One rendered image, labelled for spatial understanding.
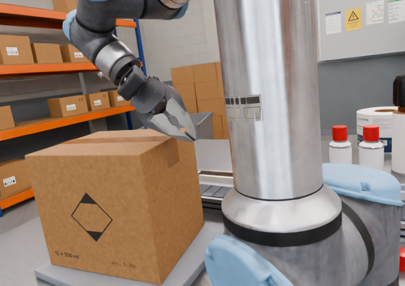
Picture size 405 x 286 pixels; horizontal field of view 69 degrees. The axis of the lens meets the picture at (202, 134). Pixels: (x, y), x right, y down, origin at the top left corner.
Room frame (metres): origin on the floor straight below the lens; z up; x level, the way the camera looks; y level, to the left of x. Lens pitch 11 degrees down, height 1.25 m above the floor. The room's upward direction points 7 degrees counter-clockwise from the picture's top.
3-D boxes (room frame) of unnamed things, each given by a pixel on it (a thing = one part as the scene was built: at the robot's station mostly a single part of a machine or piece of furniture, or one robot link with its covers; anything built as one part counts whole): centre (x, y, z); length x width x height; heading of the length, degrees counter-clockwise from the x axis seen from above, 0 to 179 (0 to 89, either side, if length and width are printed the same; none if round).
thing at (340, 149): (0.69, -0.33, 0.98); 0.05 x 0.05 x 0.20
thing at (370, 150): (0.66, -0.39, 0.98); 0.05 x 0.05 x 0.20
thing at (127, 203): (0.68, 0.21, 0.99); 0.30 x 0.24 x 0.27; 67
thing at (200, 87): (4.61, -0.31, 0.70); 1.20 x 0.83 x 1.39; 64
